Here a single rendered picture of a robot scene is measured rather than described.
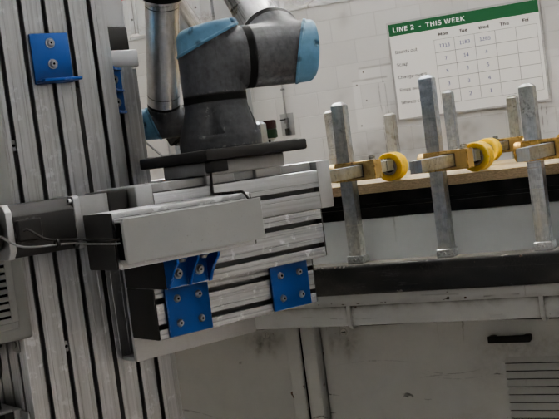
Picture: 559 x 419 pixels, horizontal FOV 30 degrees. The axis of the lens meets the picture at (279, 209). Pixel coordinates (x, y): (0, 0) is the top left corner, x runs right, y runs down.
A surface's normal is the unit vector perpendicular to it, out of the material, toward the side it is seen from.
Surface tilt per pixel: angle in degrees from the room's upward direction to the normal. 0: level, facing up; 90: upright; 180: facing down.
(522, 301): 90
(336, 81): 90
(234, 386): 90
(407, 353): 90
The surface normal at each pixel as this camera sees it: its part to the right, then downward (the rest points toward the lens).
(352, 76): -0.37, 0.10
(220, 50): 0.32, -0.02
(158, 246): 0.62, -0.04
